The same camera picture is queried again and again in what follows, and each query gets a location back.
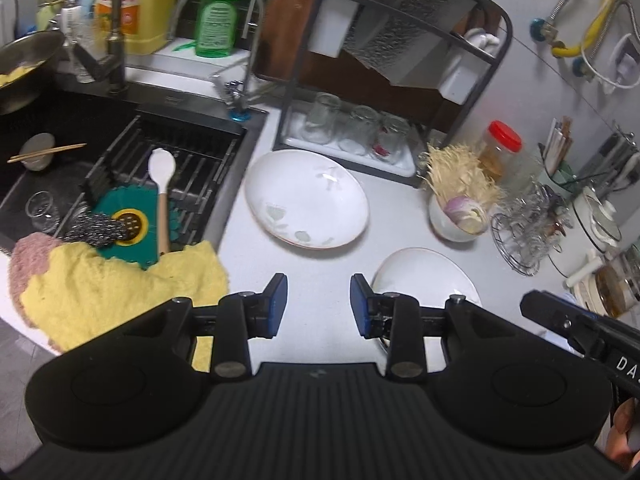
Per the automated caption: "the black sink drying rack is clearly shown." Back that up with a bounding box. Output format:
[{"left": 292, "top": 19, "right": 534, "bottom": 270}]
[{"left": 85, "top": 115, "right": 238, "bottom": 256}]

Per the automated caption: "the person's right hand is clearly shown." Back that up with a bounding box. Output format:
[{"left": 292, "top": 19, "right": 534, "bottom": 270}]
[{"left": 606, "top": 399, "right": 640, "bottom": 472}]

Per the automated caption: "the black faucet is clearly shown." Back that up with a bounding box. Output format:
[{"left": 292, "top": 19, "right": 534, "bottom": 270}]
[{"left": 75, "top": 0, "right": 128, "bottom": 95}]

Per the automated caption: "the green detergent bottle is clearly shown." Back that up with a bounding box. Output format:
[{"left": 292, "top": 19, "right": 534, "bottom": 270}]
[{"left": 195, "top": 0, "right": 241, "bottom": 58}]

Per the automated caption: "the clear glass cup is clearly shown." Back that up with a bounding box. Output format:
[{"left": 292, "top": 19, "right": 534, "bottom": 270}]
[{"left": 25, "top": 191, "right": 61, "bottom": 233}]

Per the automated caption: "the black kitchen sink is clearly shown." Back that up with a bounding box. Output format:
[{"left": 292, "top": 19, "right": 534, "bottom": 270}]
[{"left": 0, "top": 80, "right": 268, "bottom": 271}]

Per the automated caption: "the bundle of chopsticks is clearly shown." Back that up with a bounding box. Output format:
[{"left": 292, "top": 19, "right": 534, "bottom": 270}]
[{"left": 542, "top": 116, "right": 574, "bottom": 173}]

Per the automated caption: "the wooden chopstick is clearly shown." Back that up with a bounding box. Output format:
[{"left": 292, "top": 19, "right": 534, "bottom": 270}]
[
  {"left": 7, "top": 143, "right": 87, "bottom": 162},
  {"left": 9, "top": 146, "right": 83, "bottom": 164}
]

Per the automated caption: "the floral white plate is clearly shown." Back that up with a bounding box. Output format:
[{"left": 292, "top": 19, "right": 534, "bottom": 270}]
[
  {"left": 372, "top": 247, "right": 482, "bottom": 351},
  {"left": 243, "top": 149, "right": 370, "bottom": 250}
]

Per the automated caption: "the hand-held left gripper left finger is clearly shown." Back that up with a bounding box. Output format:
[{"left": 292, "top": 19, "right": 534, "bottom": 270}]
[{"left": 120, "top": 273, "right": 289, "bottom": 381}]

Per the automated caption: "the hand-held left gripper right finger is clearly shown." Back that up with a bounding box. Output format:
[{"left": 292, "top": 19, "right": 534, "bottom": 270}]
[{"left": 350, "top": 273, "right": 521, "bottom": 381}]

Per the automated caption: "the chrome faucet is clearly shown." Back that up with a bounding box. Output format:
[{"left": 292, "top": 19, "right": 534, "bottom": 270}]
[{"left": 172, "top": 0, "right": 267, "bottom": 122}]

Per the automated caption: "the small grey bowl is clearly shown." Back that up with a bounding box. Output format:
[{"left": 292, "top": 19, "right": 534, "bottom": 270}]
[{"left": 22, "top": 133, "right": 56, "bottom": 170}]

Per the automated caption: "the glass teapot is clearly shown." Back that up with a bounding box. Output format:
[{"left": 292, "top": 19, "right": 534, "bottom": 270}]
[{"left": 567, "top": 250, "right": 640, "bottom": 319}]

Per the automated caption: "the yellow drain strainer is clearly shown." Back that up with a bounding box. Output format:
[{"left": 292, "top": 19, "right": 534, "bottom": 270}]
[{"left": 111, "top": 208, "right": 150, "bottom": 246}]

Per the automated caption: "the white drip tray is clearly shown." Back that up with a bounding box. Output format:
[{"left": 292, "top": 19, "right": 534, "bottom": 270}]
[{"left": 281, "top": 109, "right": 418, "bottom": 177}]

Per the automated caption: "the red lid plastic jar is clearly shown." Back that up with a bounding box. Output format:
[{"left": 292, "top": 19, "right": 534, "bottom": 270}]
[{"left": 475, "top": 120, "right": 523, "bottom": 182}]

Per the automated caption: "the white spatula wooden handle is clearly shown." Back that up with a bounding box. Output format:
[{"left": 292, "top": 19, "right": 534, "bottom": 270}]
[{"left": 148, "top": 148, "right": 176, "bottom": 257}]

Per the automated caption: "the green sink mat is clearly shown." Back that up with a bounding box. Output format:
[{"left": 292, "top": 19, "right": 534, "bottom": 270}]
[{"left": 92, "top": 185, "right": 201, "bottom": 271}]

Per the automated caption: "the wire rack of small glasses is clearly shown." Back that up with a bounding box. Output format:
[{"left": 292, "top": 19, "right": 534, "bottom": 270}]
[{"left": 491, "top": 180, "right": 576, "bottom": 277}]

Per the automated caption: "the white plastic holder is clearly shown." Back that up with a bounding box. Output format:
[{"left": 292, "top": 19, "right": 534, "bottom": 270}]
[
  {"left": 307, "top": 0, "right": 361, "bottom": 58},
  {"left": 439, "top": 55, "right": 482, "bottom": 104}
]

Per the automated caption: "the wall knife rack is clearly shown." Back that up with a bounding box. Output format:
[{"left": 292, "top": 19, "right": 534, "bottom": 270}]
[{"left": 595, "top": 120, "right": 640, "bottom": 197}]

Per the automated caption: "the embossed steel board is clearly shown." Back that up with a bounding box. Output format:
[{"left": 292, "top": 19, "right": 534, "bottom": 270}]
[{"left": 342, "top": 0, "right": 482, "bottom": 86}]

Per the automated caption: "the yellow towel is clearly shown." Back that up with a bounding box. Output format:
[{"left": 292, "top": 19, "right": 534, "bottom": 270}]
[{"left": 20, "top": 241, "right": 231, "bottom": 372}]

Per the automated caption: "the white wall plug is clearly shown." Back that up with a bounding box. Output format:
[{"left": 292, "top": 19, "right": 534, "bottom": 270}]
[{"left": 582, "top": 34, "right": 640, "bottom": 95}]

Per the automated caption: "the pink cloth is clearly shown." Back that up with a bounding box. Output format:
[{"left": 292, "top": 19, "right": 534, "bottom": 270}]
[{"left": 7, "top": 232, "right": 66, "bottom": 311}]

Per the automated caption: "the small white bowl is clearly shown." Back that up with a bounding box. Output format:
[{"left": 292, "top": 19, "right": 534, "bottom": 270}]
[{"left": 429, "top": 194, "right": 490, "bottom": 243}]

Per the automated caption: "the yellow gas hose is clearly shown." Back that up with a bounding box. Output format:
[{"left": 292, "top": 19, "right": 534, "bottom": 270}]
[{"left": 550, "top": 0, "right": 629, "bottom": 59}]

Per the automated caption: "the brown wooden cutting board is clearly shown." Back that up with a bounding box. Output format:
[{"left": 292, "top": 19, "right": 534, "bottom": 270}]
[{"left": 255, "top": 0, "right": 506, "bottom": 133}]

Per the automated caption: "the white pot with glass lid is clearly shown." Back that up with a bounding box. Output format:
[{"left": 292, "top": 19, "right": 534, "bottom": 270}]
[{"left": 547, "top": 185, "right": 624, "bottom": 279}]

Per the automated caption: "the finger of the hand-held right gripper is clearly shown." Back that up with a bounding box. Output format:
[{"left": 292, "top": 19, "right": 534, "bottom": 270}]
[{"left": 520, "top": 290, "right": 608, "bottom": 359}]

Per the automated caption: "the steel wool scrubber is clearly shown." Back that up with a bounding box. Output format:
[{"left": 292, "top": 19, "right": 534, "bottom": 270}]
[{"left": 62, "top": 212, "right": 128, "bottom": 248}]

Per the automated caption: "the black metal dish rack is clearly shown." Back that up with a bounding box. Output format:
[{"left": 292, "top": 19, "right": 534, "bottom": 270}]
[{"left": 272, "top": 0, "right": 514, "bottom": 177}]

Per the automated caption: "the yellow plastic jug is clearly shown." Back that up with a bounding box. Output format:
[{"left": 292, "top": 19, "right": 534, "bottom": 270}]
[{"left": 95, "top": 0, "right": 183, "bottom": 56}]

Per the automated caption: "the clear glass jar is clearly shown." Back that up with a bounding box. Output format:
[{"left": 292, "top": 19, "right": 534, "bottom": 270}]
[
  {"left": 372, "top": 115, "right": 412, "bottom": 162},
  {"left": 340, "top": 106, "right": 379, "bottom": 156},
  {"left": 302, "top": 94, "right": 342, "bottom": 144}
]

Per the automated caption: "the steel wok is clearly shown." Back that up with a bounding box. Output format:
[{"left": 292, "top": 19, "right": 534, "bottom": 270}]
[{"left": 0, "top": 30, "right": 67, "bottom": 116}]

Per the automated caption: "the white cup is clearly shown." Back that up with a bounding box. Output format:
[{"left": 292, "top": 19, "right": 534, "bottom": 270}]
[{"left": 462, "top": 27, "right": 502, "bottom": 57}]

